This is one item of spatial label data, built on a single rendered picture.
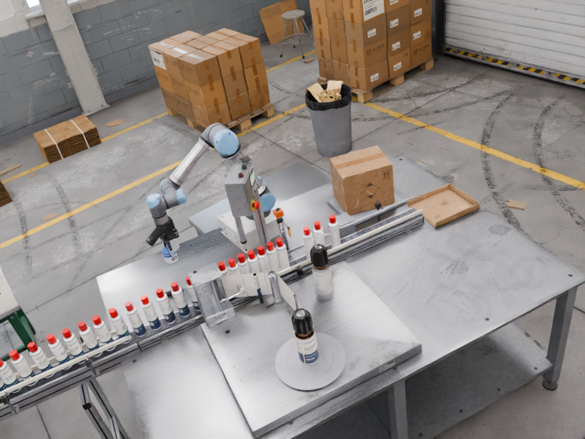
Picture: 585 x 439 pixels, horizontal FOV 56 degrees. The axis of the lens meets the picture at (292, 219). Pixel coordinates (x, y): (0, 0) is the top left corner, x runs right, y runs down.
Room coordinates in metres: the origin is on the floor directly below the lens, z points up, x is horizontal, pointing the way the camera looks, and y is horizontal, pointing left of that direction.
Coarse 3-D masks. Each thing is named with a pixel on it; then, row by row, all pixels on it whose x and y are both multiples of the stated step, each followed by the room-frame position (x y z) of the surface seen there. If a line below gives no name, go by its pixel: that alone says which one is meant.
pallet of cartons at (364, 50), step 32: (320, 0) 6.31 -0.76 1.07; (352, 0) 5.88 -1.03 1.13; (384, 0) 5.98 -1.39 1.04; (416, 0) 6.25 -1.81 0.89; (320, 32) 6.38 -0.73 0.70; (352, 32) 5.92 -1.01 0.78; (384, 32) 5.96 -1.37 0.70; (416, 32) 6.25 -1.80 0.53; (320, 64) 6.44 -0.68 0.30; (352, 64) 5.97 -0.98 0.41; (384, 64) 5.95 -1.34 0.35; (416, 64) 6.24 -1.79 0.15
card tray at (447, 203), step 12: (432, 192) 2.66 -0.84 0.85; (444, 192) 2.67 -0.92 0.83; (456, 192) 2.64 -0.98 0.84; (408, 204) 2.61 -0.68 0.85; (420, 204) 2.60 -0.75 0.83; (432, 204) 2.58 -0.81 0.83; (444, 204) 2.56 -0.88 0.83; (456, 204) 2.54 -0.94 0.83; (468, 204) 2.51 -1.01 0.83; (432, 216) 2.47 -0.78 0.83; (444, 216) 2.45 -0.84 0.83; (456, 216) 2.41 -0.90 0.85
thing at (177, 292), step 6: (174, 282) 2.03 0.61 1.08; (174, 288) 2.00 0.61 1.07; (180, 288) 2.02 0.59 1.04; (174, 294) 1.99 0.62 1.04; (180, 294) 2.00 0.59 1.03; (174, 300) 2.00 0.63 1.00; (180, 300) 1.99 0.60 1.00; (180, 306) 1.99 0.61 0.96; (186, 306) 2.01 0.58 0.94; (180, 312) 1.99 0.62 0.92; (186, 312) 2.00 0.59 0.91
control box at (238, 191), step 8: (232, 168) 2.30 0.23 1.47; (240, 168) 2.29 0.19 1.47; (248, 168) 2.28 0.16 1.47; (232, 176) 2.23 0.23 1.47; (248, 176) 2.22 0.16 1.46; (224, 184) 2.18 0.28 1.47; (232, 184) 2.17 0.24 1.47; (240, 184) 2.16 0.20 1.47; (248, 184) 2.20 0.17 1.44; (232, 192) 2.17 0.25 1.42; (240, 192) 2.16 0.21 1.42; (248, 192) 2.17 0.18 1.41; (256, 192) 2.28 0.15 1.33; (232, 200) 2.17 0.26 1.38; (240, 200) 2.16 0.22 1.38; (248, 200) 2.16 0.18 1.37; (256, 200) 2.25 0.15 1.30; (232, 208) 2.18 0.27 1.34; (240, 208) 2.17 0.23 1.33; (248, 208) 2.16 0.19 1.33; (232, 216) 2.18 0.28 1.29; (240, 216) 2.17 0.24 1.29
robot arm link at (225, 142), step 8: (216, 128) 2.57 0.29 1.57; (224, 128) 2.55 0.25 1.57; (208, 136) 2.59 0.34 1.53; (216, 136) 2.50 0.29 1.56; (224, 136) 2.48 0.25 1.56; (232, 136) 2.49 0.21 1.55; (216, 144) 2.47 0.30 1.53; (224, 144) 2.47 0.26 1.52; (232, 144) 2.48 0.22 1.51; (224, 152) 2.46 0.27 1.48; (232, 152) 2.47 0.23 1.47; (240, 152) 2.53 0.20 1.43; (232, 160) 2.50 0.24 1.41; (256, 176) 2.54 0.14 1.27; (264, 184) 2.55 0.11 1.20; (264, 192) 2.51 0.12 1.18; (264, 200) 2.49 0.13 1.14; (272, 200) 2.51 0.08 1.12; (264, 208) 2.49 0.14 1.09
